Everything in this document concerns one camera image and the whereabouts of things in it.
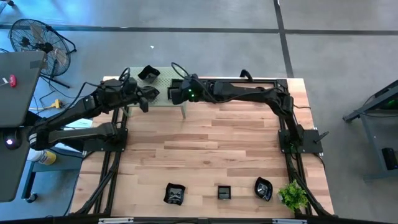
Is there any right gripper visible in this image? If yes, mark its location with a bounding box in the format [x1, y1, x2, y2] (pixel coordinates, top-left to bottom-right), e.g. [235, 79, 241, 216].
[170, 73, 203, 105]

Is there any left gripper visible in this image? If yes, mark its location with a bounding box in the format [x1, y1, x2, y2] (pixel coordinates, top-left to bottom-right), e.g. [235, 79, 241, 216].
[118, 77, 155, 113]

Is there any black small square mini plate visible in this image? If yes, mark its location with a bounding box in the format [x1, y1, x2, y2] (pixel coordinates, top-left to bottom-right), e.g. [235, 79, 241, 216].
[167, 78, 183, 93]
[217, 185, 232, 200]

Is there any black angular deep mini plate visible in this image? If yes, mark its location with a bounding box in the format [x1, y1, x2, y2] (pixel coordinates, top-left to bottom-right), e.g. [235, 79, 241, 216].
[137, 64, 162, 84]

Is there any black wavy square mini plate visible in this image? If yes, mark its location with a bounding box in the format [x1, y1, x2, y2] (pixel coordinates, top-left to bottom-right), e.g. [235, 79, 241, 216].
[163, 182, 187, 206]

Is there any black leaf shaped mini plate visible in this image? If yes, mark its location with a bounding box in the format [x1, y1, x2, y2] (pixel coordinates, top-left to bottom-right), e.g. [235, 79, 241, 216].
[254, 176, 274, 202]

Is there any white paper sheet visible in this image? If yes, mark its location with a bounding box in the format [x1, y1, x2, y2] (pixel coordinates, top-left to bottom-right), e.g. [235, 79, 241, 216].
[63, 118, 94, 130]

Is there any black floor fan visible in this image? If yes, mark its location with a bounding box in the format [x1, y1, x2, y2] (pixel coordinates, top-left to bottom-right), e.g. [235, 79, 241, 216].
[8, 18, 77, 90]

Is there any white and yellow bottle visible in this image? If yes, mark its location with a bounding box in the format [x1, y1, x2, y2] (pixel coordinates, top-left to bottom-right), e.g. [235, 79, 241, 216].
[27, 149, 57, 166]

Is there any grey side desk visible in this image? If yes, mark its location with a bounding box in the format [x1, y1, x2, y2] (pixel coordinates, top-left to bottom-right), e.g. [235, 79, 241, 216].
[0, 50, 48, 203]

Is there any black mouse with light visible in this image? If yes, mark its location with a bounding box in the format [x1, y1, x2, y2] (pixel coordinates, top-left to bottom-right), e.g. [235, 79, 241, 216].
[2, 132, 22, 151]

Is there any black clamp lever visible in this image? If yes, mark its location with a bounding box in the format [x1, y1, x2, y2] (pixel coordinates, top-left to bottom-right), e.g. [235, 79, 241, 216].
[313, 131, 330, 144]

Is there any artificial green potted plant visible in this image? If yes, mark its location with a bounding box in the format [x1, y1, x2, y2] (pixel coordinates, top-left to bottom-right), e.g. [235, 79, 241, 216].
[277, 179, 309, 213]

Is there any grey metal cart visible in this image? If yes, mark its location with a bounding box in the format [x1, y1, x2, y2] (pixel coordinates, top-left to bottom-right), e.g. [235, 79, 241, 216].
[341, 79, 398, 181]

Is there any black box device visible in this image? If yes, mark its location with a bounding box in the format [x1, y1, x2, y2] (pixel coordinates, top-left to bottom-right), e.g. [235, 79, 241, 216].
[381, 147, 398, 170]

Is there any silver bracket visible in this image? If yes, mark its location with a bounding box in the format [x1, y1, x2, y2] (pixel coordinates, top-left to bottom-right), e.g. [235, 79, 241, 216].
[272, 218, 308, 224]
[98, 217, 134, 224]

